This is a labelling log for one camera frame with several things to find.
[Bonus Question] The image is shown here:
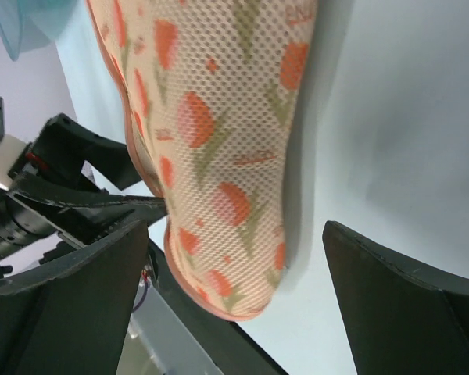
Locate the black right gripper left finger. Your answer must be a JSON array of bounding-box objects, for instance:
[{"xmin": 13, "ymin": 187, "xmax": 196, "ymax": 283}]
[{"xmin": 0, "ymin": 222, "xmax": 148, "ymax": 374}]

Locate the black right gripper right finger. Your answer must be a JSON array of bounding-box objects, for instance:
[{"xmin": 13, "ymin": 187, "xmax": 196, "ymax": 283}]
[{"xmin": 322, "ymin": 221, "xmax": 469, "ymax": 374}]

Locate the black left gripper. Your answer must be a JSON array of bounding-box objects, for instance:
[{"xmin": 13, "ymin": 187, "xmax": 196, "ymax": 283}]
[{"xmin": 0, "ymin": 113, "xmax": 167, "ymax": 254}]

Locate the floral mesh laundry bag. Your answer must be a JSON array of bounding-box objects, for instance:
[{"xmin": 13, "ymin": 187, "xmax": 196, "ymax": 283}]
[{"xmin": 87, "ymin": 1, "xmax": 319, "ymax": 321}]

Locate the teal plastic container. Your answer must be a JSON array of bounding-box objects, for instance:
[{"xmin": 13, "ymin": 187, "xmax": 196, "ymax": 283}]
[{"xmin": 0, "ymin": 0, "xmax": 77, "ymax": 61}]

